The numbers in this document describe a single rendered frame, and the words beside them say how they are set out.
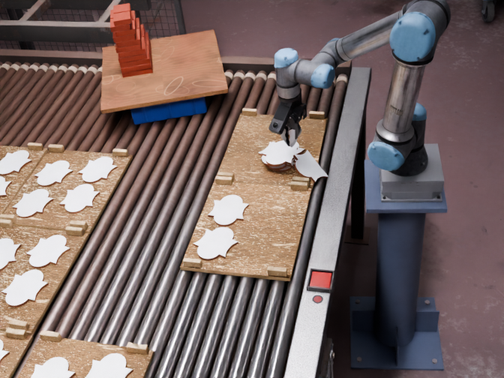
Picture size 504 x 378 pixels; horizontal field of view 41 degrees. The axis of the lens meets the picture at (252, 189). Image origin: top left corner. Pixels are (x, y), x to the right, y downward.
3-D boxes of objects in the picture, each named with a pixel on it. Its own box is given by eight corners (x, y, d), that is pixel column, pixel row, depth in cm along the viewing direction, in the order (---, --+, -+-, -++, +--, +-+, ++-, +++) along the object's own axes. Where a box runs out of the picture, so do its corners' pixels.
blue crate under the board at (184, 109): (202, 73, 298) (198, 54, 292) (208, 113, 275) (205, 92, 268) (131, 85, 297) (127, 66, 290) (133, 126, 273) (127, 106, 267)
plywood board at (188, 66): (214, 32, 304) (214, 29, 303) (228, 92, 266) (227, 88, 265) (103, 51, 302) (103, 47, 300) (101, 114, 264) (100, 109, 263)
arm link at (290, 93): (292, 91, 217) (270, 85, 221) (292, 103, 220) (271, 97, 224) (303, 79, 222) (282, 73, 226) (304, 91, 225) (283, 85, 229)
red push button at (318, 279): (332, 275, 205) (332, 272, 204) (329, 291, 201) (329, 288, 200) (312, 274, 206) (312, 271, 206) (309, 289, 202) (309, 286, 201)
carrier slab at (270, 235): (311, 191, 234) (311, 187, 233) (290, 281, 204) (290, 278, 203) (214, 184, 242) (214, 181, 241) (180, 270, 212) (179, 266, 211)
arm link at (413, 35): (414, 154, 221) (454, 4, 183) (396, 181, 212) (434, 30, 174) (380, 141, 226) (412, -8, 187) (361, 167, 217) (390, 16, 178)
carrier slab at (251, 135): (328, 120, 263) (328, 117, 262) (312, 190, 234) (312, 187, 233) (241, 116, 271) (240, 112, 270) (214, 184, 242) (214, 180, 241)
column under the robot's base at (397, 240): (433, 298, 309) (452, 148, 251) (443, 370, 280) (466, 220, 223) (349, 298, 314) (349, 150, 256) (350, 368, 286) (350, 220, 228)
